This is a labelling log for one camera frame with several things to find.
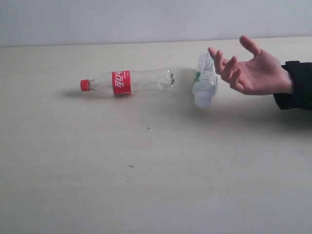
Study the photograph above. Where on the person's open bare hand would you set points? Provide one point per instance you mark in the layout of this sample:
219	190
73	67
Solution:
262	75

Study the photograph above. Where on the clear cola bottle red label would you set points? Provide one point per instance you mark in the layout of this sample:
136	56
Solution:
119	83

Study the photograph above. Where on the small white-capped clear bottle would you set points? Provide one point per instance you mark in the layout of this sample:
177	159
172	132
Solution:
205	84

